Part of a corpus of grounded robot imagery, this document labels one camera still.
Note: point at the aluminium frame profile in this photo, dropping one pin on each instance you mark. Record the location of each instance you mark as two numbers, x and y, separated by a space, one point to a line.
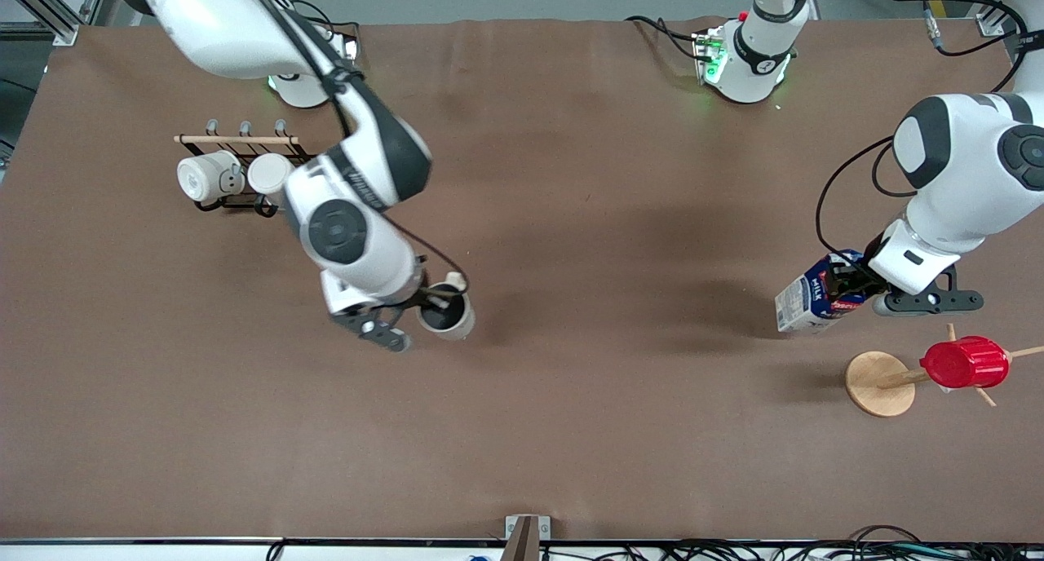
49 19
993 24

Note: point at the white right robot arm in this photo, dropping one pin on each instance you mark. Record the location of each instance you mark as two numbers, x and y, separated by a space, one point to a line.
245 31

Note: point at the blue white milk carton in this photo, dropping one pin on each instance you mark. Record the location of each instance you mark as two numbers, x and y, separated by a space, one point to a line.
803 304

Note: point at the wooden mug tree stand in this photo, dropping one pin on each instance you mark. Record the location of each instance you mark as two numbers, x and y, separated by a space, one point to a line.
877 386

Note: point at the white mug with round base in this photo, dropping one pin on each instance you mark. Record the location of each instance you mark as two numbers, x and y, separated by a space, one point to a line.
204 178

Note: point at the red plastic cup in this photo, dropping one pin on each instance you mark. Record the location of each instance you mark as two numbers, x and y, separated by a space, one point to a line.
966 364

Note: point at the grey ceramic mug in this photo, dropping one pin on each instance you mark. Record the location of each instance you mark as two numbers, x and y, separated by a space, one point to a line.
450 320

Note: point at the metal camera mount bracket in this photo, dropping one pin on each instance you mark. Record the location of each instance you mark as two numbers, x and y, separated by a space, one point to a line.
526 536

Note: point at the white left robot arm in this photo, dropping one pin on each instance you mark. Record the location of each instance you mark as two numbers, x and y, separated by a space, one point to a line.
971 170

